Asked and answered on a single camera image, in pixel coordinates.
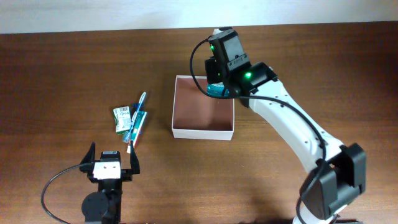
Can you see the blue white toothbrush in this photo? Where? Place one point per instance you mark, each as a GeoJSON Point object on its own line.
{"type": "Point", "coordinates": [127, 135]}

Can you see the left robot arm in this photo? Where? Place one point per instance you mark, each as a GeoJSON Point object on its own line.
{"type": "Point", "coordinates": [104, 205]}

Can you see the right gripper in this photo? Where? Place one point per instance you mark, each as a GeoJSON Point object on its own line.
{"type": "Point", "coordinates": [211, 74]}

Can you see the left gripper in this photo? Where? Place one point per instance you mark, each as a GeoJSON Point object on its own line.
{"type": "Point", "coordinates": [126, 174]}

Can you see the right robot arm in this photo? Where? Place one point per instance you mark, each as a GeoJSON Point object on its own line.
{"type": "Point", "coordinates": [336, 172]}

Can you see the white cardboard box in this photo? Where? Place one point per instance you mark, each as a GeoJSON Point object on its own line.
{"type": "Point", "coordinates": [197, 116]}

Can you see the blue mouthwash bottle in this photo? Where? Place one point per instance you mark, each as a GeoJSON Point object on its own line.
{"type": "Point", "coordinates": [217, 89]}

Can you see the green white soap packet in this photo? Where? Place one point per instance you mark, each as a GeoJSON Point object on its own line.
{"type": "Point", "coordinates": [122, 117]}

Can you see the green toothpaste box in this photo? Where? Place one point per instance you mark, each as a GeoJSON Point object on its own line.
{"type": "Point", "coordinates": [136, 131]}

